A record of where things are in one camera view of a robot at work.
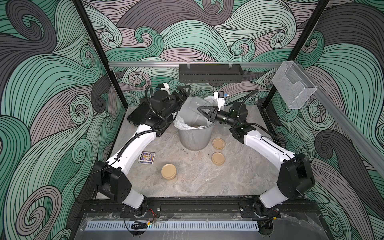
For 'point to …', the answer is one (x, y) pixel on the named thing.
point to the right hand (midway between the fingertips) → (197, 109)
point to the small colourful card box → (146, 157)
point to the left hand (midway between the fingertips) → (188, 88)
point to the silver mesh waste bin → (196, 139)
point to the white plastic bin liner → (181, 125)
